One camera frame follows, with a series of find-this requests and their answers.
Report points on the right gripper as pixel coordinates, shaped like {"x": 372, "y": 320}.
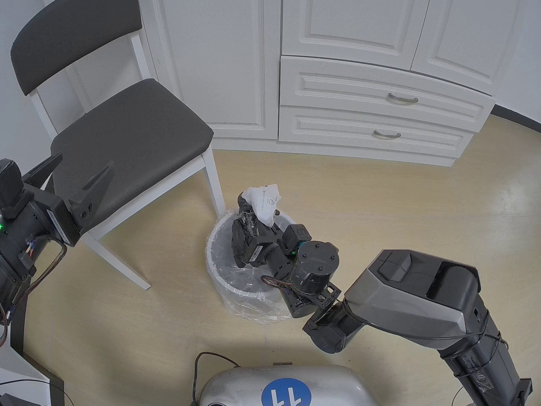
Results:
{"x": 258, "y": 254}

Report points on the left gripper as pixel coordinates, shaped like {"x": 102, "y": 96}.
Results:
{"x": 50, "y": 222}

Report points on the white paper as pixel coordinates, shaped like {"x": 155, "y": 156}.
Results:
{"x": 264, "y": 203}

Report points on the clear plastic bag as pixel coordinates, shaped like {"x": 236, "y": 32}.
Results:
{"x": 219, "y": 248}

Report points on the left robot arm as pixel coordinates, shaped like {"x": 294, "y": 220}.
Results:
{"x": 12, "y": 286}

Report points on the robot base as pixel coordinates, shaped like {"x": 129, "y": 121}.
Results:
{"x": 236, "y": 389}

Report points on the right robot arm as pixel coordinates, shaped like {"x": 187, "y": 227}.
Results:
{"x": 414, "y": 294}

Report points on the white trash bin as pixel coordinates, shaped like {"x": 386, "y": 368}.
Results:
{"x": 236, "y": 288}

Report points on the white chair grey cushions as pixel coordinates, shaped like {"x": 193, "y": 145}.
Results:
{"x": 126, "y": 142}

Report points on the white wardrobe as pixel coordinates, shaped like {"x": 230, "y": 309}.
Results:
{"x": 346, "y": 11}

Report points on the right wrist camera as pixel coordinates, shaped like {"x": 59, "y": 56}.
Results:
{"x": 296, "y": 235}

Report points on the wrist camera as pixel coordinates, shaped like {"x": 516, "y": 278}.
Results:
{"x": 296, "y": 235}
{"x": 8, "y": 184}

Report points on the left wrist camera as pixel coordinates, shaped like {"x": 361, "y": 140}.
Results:
{"x": 8, "y": 184}

